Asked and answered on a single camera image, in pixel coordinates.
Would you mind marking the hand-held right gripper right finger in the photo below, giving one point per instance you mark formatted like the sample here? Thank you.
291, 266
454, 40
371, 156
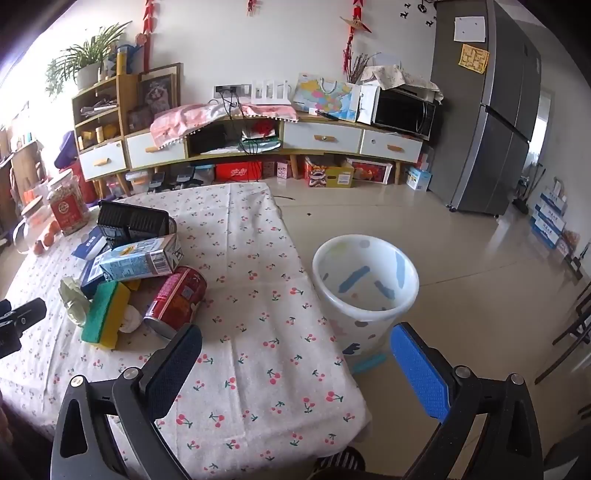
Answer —
418, 369

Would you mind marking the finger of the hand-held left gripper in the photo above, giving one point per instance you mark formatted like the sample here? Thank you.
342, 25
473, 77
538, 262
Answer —
27, 310
9, 341

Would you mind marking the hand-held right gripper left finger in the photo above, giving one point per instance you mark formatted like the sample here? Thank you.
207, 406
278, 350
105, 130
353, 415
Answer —
175, 364

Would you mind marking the red can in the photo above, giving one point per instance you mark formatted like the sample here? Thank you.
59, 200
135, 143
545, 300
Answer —
178, 295

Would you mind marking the yellow green sponge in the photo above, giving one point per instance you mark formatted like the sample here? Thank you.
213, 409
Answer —
106, 318

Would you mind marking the blue white milk carton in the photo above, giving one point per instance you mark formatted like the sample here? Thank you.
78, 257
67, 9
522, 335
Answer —
134, 263

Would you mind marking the white bin with colour patches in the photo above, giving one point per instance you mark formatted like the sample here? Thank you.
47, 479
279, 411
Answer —
351, 277

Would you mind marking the black plastic tray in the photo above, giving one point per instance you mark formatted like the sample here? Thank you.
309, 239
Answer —
134, 221

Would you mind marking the white crumpled tissue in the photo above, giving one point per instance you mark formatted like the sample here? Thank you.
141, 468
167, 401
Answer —
131, 318

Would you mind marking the orange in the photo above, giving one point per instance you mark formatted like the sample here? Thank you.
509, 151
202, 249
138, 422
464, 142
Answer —
39, 247
48, 238
54, 227

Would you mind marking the dark blue box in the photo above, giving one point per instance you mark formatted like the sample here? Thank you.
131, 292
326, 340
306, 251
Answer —
92, 277

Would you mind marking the glass jar with wooden lid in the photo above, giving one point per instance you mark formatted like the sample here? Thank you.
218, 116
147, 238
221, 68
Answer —
32, 221

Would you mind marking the blue white packet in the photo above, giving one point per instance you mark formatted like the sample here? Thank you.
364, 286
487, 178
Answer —
90, 243

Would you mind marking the cherry print tablecloth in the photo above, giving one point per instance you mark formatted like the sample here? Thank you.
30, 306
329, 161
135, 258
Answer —
258, 295

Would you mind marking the clear jar with red label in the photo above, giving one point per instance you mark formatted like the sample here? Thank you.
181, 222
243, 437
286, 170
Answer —
69, 210

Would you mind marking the black chair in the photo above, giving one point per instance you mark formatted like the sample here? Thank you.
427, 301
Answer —
575, 323

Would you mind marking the clear storage box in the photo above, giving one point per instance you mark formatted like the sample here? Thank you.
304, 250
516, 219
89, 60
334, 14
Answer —
138, 179

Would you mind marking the black floor device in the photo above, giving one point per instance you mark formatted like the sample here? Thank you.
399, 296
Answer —
159, 182
184, 177

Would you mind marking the floor mop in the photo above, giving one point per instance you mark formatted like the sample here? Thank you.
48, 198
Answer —
575, 264

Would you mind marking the small blue white box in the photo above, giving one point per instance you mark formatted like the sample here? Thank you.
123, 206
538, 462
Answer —
418, 179

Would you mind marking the broom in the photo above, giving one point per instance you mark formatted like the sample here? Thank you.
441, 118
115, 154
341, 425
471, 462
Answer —
524, 198

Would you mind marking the red flat box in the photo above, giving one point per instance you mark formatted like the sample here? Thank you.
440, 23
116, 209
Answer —
238, 171

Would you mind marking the red picture gift box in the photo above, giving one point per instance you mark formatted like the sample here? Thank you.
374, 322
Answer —
369, 171

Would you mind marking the yellow lion print box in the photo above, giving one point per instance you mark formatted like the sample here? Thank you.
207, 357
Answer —
330, 177

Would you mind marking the pink perforated box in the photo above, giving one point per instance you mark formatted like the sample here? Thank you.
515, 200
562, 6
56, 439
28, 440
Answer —
283, 170
269, 170

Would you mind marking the grey fridge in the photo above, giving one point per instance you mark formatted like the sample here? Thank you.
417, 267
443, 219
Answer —
489, 152

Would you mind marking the green white bag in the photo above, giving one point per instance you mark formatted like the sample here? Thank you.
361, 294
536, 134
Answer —
258, 144

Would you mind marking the potted green plant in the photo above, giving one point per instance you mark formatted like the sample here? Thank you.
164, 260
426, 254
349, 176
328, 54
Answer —
87, 74

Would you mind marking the pink cloth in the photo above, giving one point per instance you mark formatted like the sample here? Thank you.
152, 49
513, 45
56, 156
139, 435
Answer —
184, 117

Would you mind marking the wooden white drawer cabinet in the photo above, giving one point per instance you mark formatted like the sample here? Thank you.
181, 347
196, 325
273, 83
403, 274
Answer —
318, 138

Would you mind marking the red cloth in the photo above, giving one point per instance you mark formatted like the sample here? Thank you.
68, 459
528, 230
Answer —
264, 128

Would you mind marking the framed picture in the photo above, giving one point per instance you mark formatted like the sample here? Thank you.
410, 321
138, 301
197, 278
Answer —
157, 92

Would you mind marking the black microwave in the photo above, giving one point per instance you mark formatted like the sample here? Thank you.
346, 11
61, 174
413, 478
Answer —
399, 113

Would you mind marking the white paper bag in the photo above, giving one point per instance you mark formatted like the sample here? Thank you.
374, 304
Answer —
367, 104

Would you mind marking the white router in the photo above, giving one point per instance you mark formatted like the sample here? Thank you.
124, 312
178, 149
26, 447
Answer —
270, 94

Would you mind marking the map print bag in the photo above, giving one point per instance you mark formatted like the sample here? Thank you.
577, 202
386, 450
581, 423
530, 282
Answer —
323, 97

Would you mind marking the patterned beige cloth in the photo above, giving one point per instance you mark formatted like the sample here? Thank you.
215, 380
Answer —
392, 76

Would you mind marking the dry branches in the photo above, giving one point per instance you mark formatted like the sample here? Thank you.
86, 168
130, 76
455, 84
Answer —
358, 69

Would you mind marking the yellow paper note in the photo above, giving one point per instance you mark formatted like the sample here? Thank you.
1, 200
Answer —
473, 59

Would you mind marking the white paper sheet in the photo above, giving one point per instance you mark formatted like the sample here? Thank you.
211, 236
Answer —
470, 28

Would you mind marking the red ornament with straw hat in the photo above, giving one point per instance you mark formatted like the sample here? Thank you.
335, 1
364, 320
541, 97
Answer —
355, 24

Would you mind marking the small red hanging ornament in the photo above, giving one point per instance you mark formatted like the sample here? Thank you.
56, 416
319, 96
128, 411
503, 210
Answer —
251, 7

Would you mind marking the wall socket strip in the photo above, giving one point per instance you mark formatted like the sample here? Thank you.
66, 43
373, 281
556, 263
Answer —
231, 91

